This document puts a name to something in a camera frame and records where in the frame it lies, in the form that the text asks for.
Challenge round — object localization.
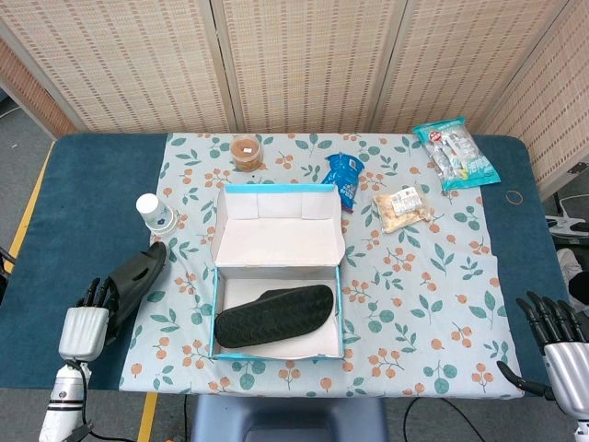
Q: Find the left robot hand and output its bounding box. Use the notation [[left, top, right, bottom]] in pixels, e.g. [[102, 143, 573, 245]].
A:
[[58, 275, 121, 361]]

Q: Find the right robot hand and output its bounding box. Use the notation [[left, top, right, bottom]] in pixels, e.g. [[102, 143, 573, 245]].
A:
[[496, 290, 589, 418]]

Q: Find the black shoe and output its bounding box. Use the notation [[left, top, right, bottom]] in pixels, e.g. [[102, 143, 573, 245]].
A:
[[214, 284, 335, 349], [104, 240, 168, 344]]

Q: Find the blue shoe box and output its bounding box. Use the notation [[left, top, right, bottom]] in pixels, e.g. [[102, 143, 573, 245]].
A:
[[209, 182, 347, 361]]

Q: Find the white paper cup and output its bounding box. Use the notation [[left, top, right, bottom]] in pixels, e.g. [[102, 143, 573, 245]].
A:
[[135, 192, 179, 237]]

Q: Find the white chair base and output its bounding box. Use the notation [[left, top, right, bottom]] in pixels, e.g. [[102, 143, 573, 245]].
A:
[[545, 192, 589, 238]]

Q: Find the floral tablecloth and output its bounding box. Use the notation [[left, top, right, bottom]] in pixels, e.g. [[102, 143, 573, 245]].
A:
[[118, 132, 526, 400]]

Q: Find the blue chair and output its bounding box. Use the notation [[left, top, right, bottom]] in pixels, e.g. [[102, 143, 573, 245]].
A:
[[190, 394, 388, 442]]

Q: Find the clear bag of nuts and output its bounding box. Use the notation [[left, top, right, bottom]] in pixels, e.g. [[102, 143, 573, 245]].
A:
[[371, 185, 434, 235]]

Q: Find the plastic jar of brown snack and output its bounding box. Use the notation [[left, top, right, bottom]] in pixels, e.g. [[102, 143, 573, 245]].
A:
[[229, 134, 264, 173]]

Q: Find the teal snack bag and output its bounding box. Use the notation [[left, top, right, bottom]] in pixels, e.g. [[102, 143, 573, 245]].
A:
[[411, 116, 502, 194]]

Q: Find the blue snack bag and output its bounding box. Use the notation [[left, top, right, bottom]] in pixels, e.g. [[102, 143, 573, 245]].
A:
[[320, 153, 366, 215]]

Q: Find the bamboo folding screen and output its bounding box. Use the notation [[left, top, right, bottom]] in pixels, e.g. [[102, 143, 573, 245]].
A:
[[0, 0, 589, 199]]

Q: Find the black floor cable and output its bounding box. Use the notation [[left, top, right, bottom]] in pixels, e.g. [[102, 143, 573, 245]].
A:
[[403, 396, 484, 442]]

